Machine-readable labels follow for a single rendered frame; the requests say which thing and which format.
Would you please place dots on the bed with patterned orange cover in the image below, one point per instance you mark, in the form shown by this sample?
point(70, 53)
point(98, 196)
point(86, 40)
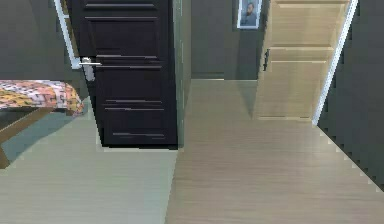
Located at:
point(36, 95)

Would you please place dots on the dark brown panelled door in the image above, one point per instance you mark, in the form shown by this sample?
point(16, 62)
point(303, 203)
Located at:
point(133, 83)

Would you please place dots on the light wooden panelled door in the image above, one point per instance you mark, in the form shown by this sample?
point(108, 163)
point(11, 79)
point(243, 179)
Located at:
point(295, 73)

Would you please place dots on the framed portrait picture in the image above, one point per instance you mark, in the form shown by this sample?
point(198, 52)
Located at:
point(249, 13)

